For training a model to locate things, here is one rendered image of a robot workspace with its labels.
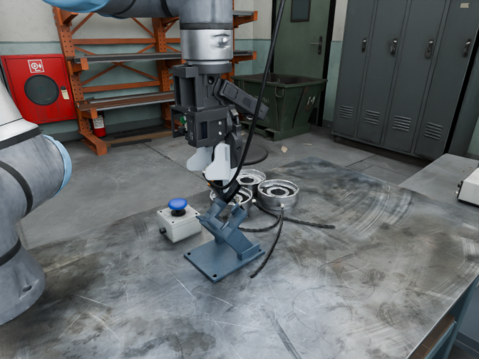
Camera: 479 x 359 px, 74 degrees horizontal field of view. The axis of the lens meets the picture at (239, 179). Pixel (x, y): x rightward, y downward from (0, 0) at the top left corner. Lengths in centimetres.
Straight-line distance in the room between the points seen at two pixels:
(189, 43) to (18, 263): 43
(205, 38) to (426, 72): 308
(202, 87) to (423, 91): 308
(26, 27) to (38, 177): 373
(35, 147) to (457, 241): 85
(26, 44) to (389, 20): 369
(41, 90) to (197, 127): 372
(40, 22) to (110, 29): 74
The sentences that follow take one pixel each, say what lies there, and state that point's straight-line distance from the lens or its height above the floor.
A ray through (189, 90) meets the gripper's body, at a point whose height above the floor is 113.
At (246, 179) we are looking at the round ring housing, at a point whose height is 82.
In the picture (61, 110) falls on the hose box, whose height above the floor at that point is 42.
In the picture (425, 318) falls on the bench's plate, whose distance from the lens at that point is 61.
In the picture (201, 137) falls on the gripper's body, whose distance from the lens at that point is 48.
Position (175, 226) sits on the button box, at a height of 84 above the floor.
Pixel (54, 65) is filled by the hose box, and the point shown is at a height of 89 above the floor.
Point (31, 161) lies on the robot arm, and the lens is 65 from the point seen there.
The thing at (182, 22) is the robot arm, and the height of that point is 121.
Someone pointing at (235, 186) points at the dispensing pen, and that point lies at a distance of 58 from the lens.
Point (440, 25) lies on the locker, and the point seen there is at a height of 126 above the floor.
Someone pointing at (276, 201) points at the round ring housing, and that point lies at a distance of 79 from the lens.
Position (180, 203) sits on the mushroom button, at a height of 87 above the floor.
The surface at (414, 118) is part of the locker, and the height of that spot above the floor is 46.
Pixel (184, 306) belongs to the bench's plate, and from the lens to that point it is 56.
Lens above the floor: 120
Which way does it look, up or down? 25 degrees down
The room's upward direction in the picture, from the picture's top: straight up
